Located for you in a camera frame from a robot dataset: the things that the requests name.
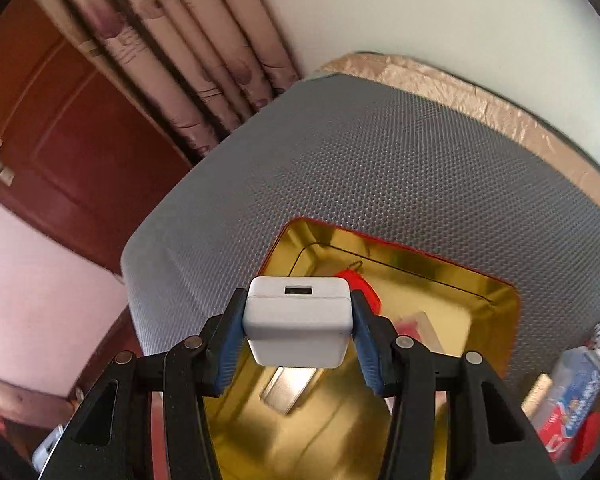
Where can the tan cardboard box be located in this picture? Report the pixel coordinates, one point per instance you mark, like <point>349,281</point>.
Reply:
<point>537,395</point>

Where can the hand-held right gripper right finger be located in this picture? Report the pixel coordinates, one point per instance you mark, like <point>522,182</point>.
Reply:
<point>367,355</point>

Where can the red-brown wooden door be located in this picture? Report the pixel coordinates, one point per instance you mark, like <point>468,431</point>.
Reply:
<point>80,135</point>

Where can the white USB charger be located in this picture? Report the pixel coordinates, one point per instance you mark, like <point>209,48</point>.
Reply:
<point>297,327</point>

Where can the red tin box gold inside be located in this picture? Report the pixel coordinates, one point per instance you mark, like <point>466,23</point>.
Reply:
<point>455,305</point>

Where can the brown wooden furniture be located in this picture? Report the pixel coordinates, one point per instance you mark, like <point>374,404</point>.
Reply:
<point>25,400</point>

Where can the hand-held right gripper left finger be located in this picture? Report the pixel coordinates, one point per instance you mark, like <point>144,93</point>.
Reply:
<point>229,355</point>

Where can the floral beige curtain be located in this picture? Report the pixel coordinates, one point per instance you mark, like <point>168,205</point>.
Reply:
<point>180,55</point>

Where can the white device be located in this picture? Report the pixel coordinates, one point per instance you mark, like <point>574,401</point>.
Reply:
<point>47,447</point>

